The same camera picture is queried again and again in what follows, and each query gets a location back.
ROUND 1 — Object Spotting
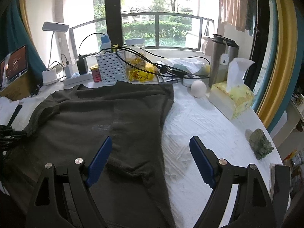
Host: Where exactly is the dark grey t-shirt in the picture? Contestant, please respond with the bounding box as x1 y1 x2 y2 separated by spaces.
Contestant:
4 82 175 227

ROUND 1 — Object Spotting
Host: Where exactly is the white folded towel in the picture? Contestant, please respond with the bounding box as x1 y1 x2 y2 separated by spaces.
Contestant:
0 97 23 126

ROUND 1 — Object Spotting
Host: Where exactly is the brown cardboard box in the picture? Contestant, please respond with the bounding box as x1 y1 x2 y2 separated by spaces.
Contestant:
1 72 36 101

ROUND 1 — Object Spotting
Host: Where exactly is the green toad figurine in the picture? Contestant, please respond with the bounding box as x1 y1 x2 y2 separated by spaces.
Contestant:
249 129 274 160

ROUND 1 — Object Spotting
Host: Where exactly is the tablet with dark screen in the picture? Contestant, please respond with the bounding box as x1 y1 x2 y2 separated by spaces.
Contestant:
1 45 28 88

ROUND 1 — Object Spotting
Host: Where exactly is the white desk lamp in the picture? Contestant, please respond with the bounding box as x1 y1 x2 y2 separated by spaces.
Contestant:
42 21 70 85

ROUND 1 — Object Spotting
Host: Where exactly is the white charger plug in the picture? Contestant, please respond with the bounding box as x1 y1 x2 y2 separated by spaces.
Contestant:
63 64 73 79

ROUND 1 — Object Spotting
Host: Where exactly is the white power strip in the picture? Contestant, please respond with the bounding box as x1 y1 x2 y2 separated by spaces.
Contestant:
63 72 93 86

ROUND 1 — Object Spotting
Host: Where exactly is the black power adapter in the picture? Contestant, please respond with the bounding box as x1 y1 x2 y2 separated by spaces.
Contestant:
76 56 88 75

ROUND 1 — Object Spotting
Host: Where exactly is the teal yellow left curtain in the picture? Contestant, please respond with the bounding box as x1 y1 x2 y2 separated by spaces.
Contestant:
1 0 46 81

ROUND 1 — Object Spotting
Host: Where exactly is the teal yellow curtain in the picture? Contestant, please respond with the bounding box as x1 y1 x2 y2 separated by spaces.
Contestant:
253 0 303 132
1 0 46 81

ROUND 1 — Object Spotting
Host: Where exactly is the red can yellow lid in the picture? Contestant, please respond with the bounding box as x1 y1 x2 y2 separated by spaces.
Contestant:
90 64 101 82

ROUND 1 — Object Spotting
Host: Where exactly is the balcony metal railing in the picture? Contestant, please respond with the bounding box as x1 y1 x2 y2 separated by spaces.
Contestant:
69 11 215 60

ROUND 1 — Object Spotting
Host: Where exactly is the yellow tissue box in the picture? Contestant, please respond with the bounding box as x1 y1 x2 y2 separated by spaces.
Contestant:
209 58 255 120

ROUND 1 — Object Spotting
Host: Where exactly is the white plastic basket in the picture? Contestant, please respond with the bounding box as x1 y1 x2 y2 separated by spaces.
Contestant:
96 51 128 86

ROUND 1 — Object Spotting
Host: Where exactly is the white egg-shaped ball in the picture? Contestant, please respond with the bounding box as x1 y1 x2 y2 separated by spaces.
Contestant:
190 80 207 98

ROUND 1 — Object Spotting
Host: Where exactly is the blue-capped bottle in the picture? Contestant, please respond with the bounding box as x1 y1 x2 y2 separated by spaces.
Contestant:
101 34 112 51

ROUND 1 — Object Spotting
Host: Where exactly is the yellow duck bag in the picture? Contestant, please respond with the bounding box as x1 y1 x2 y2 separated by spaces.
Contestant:
128 63 156 82

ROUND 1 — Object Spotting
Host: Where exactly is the white plastic bag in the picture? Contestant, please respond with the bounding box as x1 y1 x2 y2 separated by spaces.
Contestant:
160 57 211 76

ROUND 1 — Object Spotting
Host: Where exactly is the clear snack jar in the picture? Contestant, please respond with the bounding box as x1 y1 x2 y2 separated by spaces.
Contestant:
125 38 145 70

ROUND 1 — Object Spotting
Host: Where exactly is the steel thermos mug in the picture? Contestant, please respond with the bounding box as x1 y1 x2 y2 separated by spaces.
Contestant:
209 34 239 87

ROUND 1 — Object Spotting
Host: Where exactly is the hanging pink garment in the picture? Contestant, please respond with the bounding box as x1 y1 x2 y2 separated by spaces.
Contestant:
220 0 248 32

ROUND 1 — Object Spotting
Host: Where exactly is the teal yellow right curtain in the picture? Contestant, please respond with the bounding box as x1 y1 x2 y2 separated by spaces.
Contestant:
253 0 303 132

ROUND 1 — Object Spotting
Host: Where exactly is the black cable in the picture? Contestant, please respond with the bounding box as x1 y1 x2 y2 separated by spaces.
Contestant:
77 32 211 79

